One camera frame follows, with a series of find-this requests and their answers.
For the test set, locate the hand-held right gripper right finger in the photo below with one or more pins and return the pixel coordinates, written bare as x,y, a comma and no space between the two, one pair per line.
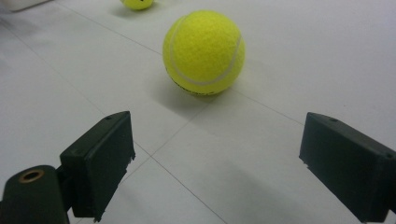
348,165

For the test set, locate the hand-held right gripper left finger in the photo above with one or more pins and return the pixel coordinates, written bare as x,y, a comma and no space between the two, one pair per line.
99,161

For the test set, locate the yellow tennis ball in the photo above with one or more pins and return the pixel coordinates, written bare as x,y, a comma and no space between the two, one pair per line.
137,3
204,51

